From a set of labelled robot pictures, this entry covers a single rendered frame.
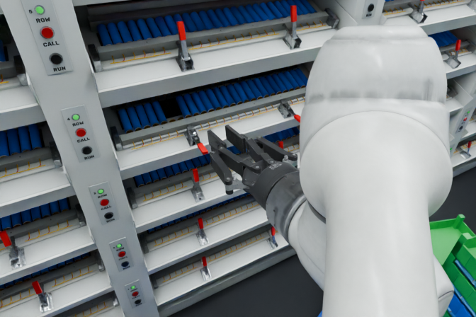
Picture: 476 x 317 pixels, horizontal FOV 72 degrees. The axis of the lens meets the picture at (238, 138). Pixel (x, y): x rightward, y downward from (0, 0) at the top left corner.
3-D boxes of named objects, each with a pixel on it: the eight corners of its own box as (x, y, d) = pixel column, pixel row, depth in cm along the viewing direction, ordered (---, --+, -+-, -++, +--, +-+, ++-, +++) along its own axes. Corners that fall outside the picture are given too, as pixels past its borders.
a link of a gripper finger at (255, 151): (268, 165, 50) (276, 163, 50) (244, 134, 59) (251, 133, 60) (268, 186, 52) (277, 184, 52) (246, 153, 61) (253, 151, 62)
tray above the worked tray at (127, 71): (341, 54, 87) (367, 8, 76) (101, 108, 64) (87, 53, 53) (301, 8, 96) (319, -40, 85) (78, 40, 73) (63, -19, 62)
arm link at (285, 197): (285, 204, 37) (258, 179, 42) (286, 261, 42) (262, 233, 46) (346, 178, 41) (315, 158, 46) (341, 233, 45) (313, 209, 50)
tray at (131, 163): (329, 115, 98) (343, 94, 90) (121, 180, 75) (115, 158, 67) (295, 69, 107) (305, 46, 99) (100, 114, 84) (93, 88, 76)
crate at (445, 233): (455, 225, 151) (462, 214, 146) (489, 264, 135) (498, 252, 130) (394, 234, 147) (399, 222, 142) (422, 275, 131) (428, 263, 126)
